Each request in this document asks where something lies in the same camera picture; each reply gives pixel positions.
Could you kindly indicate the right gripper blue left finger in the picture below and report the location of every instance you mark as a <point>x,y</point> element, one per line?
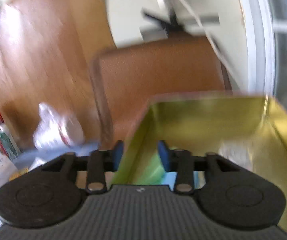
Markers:
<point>117,153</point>

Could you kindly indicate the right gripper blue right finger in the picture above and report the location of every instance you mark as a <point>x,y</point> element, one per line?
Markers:
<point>167,157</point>

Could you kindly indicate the yellow small packet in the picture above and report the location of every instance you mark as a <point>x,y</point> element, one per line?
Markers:
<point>18,173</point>

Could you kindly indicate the plastic bag of paper cups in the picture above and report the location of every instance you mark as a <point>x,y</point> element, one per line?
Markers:
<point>55,130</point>

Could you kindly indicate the brown woven chair cushion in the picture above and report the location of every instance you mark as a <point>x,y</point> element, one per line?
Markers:
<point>124,80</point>

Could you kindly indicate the blue striped tablecloth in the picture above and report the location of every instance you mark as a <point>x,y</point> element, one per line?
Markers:
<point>52,190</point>

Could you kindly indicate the pink metal tin box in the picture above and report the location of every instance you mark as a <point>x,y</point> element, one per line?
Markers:
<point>249,130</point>

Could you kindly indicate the green white tube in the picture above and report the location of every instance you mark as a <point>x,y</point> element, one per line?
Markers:
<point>8,142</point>

